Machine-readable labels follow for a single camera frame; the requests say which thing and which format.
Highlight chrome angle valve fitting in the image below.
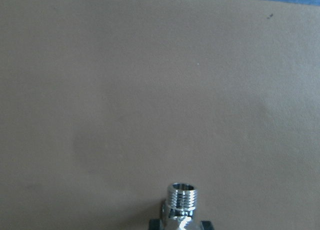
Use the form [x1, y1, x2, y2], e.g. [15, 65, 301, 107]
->
[160, 182, 200, 230]

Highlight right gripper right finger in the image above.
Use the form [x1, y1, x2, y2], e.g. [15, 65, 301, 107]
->
[199, 220, 214, 230]

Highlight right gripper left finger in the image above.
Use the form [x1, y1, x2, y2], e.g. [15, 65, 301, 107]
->
[148, 219, 165, 230]

